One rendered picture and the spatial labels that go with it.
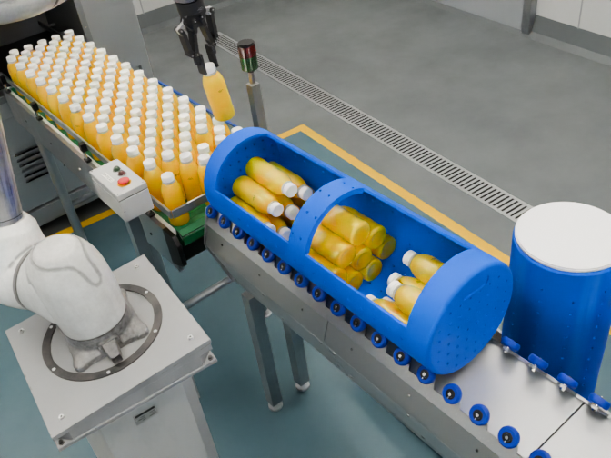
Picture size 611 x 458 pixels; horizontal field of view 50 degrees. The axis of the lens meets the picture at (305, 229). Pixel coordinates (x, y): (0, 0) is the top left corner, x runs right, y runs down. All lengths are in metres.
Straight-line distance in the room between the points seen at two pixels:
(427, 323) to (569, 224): 0.62
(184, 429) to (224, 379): 1.09
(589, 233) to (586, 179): 2.06
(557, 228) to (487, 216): 1.72
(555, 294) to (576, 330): 0.14
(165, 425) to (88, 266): 0.49
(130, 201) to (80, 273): 0.63
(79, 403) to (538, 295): 1.14
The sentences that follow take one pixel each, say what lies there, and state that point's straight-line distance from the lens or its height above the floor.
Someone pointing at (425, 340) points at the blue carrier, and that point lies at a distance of 1.40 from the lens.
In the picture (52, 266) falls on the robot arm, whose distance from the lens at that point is 1.47.
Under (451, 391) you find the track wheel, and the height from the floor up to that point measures 0.97.
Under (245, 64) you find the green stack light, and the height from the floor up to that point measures 1.19.
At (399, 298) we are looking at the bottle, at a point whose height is 1.11.
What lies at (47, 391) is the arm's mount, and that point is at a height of 1.05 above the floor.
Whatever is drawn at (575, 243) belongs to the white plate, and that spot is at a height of 1.04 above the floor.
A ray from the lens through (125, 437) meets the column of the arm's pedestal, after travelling 1.72.
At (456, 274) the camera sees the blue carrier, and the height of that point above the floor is 1.23.
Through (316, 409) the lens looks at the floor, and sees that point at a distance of 2.71.
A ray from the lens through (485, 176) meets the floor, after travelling 3.84.
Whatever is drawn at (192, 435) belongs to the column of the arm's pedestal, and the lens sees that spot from 1.83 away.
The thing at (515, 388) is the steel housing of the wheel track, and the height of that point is 0.93.
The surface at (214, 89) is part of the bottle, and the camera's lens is 2.01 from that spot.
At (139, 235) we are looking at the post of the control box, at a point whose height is 0.87.
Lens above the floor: 2.18
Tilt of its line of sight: 38 degrees down
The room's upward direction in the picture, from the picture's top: 8 degrees counter-clockwise
